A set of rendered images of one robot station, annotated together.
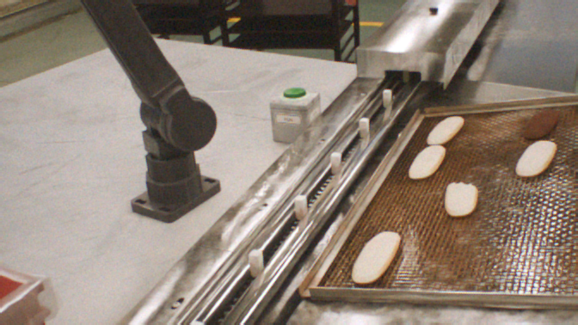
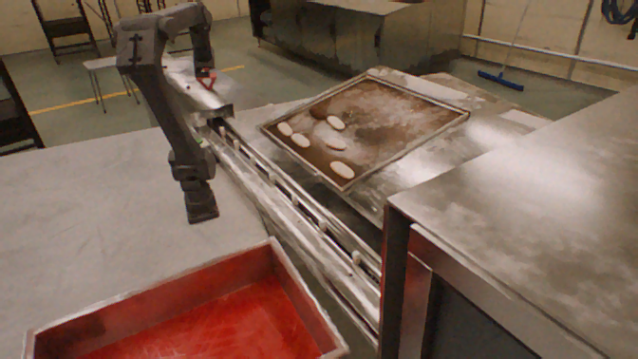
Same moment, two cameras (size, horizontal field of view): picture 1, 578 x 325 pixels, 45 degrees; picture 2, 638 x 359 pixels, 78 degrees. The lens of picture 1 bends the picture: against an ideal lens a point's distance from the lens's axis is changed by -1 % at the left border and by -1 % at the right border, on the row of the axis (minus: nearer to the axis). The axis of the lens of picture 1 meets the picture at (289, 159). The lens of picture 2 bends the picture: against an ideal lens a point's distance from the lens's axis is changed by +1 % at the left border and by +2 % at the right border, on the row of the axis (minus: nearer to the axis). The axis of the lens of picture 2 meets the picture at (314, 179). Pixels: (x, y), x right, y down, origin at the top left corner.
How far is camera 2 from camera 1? 78 cm
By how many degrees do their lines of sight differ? 48
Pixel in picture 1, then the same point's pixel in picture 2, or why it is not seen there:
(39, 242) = (173, 260)
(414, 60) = (218, 110)
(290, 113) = not seen: hidden behind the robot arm
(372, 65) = (199, 120)
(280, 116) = not seen: hidden behind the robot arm
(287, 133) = not seen: hidden behind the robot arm
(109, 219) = (187, 233)
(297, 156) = (235, 164)
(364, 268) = (347, 173)
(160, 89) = (197, 153)
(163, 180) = (204, 198)
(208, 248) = (272, 205)
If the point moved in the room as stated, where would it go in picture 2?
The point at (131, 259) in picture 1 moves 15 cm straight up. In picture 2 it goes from (232, 235) to (221, 188)
